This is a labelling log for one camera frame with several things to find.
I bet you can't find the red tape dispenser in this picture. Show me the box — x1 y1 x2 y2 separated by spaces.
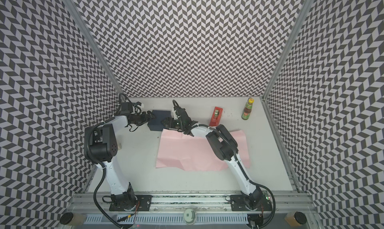
209 107 223 127

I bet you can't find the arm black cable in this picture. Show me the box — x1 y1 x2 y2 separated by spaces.
89 166 124 229
248 180 277 229

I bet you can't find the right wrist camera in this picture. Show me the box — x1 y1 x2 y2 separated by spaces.
172 106 182 120

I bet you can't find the right corner jar black lid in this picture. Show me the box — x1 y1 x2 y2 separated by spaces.
285 212 308 227

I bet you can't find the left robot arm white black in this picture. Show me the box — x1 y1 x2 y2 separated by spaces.
84 115 153 212

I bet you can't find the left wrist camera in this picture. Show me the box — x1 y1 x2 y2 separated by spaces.
120 102 142 115

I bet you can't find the corner jar black lid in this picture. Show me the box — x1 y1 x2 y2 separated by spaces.
285 212 308 227
60 212 87 226

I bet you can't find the round white button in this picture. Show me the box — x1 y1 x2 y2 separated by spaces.
183 208 197 225

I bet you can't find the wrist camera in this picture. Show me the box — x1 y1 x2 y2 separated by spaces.
172 106 182 120
120 102 142 115

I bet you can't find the pink wrapping paper sheet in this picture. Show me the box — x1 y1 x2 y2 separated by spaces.
155 128 251 172

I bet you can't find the green sauce bottle yellow cap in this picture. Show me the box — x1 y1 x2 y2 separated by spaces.
242 97 254 120

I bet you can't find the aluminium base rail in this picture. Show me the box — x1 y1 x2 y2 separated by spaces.
67 191 316 215

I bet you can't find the dark navy gift box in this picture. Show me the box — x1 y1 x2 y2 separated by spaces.
148 110 171 132

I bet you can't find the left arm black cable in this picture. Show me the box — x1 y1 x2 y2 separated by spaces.
89 166 124 229

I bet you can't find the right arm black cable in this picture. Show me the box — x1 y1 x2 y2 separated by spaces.
248 180 277 229

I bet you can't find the left corner jar black lid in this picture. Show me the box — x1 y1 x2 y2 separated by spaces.
60 212 87 226

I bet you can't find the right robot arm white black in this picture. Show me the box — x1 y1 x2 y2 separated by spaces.
161 106 265 211

